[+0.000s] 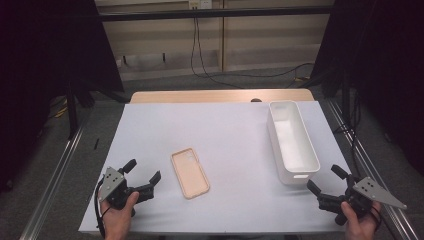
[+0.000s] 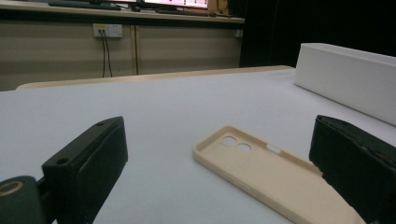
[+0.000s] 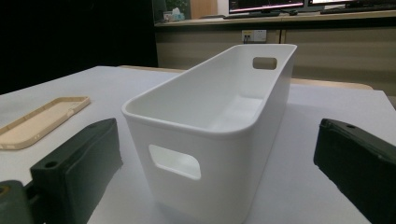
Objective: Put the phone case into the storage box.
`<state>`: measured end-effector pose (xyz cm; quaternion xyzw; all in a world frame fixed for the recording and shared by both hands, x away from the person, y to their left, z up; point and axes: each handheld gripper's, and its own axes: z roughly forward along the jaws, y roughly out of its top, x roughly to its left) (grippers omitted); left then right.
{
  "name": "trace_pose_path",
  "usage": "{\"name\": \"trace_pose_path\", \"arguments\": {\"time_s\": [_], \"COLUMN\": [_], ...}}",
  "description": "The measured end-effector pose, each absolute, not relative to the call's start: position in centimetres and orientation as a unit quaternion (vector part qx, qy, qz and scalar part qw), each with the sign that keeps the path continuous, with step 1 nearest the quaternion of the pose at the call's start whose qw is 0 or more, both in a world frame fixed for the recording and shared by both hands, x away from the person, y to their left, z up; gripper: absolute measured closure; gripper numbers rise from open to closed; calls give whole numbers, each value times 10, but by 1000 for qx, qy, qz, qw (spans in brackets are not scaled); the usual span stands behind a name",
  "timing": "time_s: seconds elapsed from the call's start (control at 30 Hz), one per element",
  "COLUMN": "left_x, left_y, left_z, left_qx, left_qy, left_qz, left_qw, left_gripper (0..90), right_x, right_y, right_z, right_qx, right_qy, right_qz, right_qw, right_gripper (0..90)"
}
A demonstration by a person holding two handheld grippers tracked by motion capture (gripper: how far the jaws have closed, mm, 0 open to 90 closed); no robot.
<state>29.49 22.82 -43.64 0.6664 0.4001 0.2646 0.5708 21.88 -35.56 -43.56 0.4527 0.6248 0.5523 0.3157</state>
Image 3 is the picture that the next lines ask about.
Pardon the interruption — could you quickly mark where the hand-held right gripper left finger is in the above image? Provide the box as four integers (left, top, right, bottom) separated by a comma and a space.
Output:
30, 118, 123, 224

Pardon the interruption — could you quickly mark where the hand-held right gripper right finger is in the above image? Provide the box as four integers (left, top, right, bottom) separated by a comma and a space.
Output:
313, 118, 396, 224

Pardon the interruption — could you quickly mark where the white plastic bin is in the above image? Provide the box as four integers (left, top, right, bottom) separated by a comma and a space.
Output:
120, 43, 298, 224

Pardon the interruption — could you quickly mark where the wooden desk with monitors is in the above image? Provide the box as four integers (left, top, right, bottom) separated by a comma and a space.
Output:
154, 9, 396, 28

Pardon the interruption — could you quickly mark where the white wall socket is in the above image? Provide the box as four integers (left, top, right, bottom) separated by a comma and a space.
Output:
241, 29, 268, 44

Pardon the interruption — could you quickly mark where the beige phone case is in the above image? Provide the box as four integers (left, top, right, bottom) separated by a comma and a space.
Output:
0, 95, 92, 151

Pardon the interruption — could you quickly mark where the white table sheet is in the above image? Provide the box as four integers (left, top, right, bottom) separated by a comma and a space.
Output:
0, 65, 396, 224

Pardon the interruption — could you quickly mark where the black keyboard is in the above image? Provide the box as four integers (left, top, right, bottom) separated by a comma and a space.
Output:
222, 11, 281, 21

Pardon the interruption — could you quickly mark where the tissue box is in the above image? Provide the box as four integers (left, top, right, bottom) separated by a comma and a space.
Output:
163, 7, 186, 22

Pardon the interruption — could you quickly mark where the wooden table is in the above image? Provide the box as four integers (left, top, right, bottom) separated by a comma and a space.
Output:
119, 64, 374, 91

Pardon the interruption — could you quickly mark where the wide computer monitor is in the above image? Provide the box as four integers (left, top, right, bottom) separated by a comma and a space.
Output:
228, 0, 305, 15

